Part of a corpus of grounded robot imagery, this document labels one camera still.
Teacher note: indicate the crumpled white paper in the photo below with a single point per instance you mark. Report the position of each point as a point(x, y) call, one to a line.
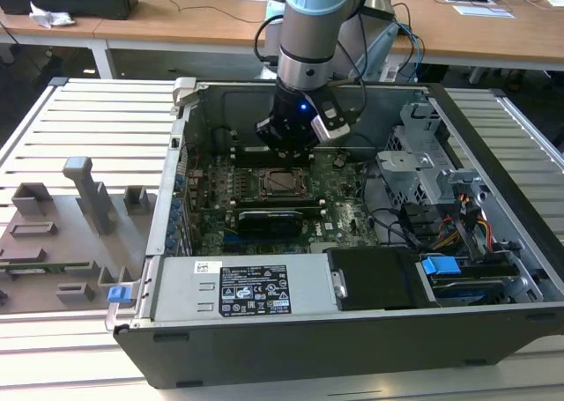
point(50, 17)

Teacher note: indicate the black power connector cluster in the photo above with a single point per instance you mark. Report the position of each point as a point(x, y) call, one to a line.
point(418, 225)

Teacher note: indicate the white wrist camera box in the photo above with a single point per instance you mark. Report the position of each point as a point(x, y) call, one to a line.
point(330, 128)

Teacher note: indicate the green motherboard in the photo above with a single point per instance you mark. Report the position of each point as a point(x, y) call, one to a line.
point(348, 211)

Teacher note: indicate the thin metal locking lever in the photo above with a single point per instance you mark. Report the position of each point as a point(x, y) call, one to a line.
point(286, 195)

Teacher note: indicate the short wooden desk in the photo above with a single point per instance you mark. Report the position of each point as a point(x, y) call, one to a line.
point(44, 33)

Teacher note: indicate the graphics card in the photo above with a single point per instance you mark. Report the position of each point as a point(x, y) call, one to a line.
point(271, 227)

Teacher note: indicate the blue expansion slot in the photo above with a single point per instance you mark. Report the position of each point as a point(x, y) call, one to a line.
point(232, 242)

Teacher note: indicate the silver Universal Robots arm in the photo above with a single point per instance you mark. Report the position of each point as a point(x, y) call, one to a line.
point(308, 22)

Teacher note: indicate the blue case latch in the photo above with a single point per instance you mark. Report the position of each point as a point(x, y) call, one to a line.
point(120, 296)

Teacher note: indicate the black plastic shroud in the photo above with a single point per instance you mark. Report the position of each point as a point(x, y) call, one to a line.
point(379, 282)

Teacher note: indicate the silver CPU plate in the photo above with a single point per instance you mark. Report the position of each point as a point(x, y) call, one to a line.
point(284, 182)

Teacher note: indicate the black RAM slot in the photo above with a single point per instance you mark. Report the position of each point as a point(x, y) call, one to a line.
point(251, 150)
point(273, 208)
point(253, 154)
point(255, 158)
point(273, 204)
point(273, 200)

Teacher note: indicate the grey power supply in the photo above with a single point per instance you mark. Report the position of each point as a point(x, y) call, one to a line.
point(185, 286)

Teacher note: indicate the round coin cell battery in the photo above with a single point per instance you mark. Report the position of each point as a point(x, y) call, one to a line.
point(338, 160)

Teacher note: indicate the grey parts rack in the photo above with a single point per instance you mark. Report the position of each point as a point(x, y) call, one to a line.
point(66, 242)

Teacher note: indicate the green RAM stick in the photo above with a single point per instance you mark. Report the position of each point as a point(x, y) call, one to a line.
point(317, 213)
point(53, 266)

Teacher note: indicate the black PC case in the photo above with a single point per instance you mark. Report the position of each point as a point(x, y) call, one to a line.
point(308, 352)

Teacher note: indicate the pale blue teach pendant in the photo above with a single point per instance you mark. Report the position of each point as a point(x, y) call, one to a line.
point(374, 53)

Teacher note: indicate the white paper sheet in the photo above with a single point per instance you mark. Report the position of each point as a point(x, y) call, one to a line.
point(482, 11)

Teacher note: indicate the silver chipset heat sink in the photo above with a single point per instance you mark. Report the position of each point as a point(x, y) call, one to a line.
point(321, 247)

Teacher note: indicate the CPU socket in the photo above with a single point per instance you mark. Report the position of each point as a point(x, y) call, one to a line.
point(261, 185)

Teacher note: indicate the hard disk in blue carrier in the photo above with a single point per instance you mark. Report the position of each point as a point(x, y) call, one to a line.
point(440, 266)

